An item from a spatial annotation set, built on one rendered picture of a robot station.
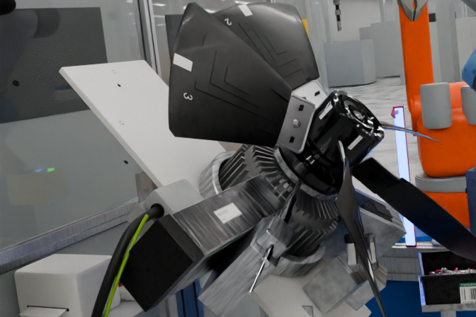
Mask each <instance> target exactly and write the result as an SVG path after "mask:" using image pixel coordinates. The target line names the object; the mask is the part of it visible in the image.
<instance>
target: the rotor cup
mask: <svg viewBox="0 0 476 317"><path fill-rule="evenodd" d="M330 105H331V106H332V109H331V110H330V111H329V112H328V113H327V114H326V115H325V116H324V117H323V118H322V119H320V118H319V116H320V115H321V114H322V113H323V112H324V111H325V110H326V109H327V108H328V107H329V106H330ZM354 110H355V111H357V112H359V113H360V114H361V116H362V117H363V119H362V120H360V119H358V118H357V117H356V116H355V115H354V113H353V111H354ZM359 135H360V136H362V140H360V141H359V143H357V145H355V147H354V148H352V150H350V149H348V147H349V146H350V145H351V144H352V143H353V142H354V141H355V140H356V139H357V138H358V137H359ZM384 137H385V133H384V130H383V127H382V125H381V124H380V122H379V120H378V119H377V117H376V116H374V114H373V113H372V112H371V111H370V110H369V109H368V108H367V107H366V106H365V105H364V104H363V103H362V102H360V101H359V100H358V99H357V98H355V97H354V96H352V95H351V94H349V93H347V92H345V91H340V90H334V91H332V92H331V93H330V94H329V95H328V96H327V97H326V98H325V99H324V100H323V101H322V102H321V103H320V104H319V106H318V107H317V108H316V109H315V110H314V115H313V118H312V122H311V125H310V129H309V132H308V135H307V138H306V142H305V146H304V149H303V150H302V152H301V154H296V153H294V152H292V151H289V150H287V149H284V148H282V147H281V150H282V152H283V155H284V156H285V158H286V159H287V161H288V163H289V164H290V165H291V166H292V167H293V168H294V170H295V171H296V172H297V173H298V174H299V175H300V176H301V177H302V178H304V179H305V180H306V181H307V182H308V183H309V184H311V185H313V186H314V187H316V188H317V189H319V190H321V191H323V192H326V193H330V194H337V191H336V186H335V178H331V176H330V168H335V160H336V139H338V140H339V141H341V143H342V145H343V148H344V153H345V155H347V159H348V165H349V168H350V167H352V168H355V167H356V166H357V165H358V164H359V163H360V162H361V161H362V160H363V159H364V158H365V157H366V156H367V155H368V154H369V153H370V152H371V151H372V150H374V148H375V147H376V146H377V145H378V144H379V143H380V142H381V141H382V140H383V139H384Z"/></svg>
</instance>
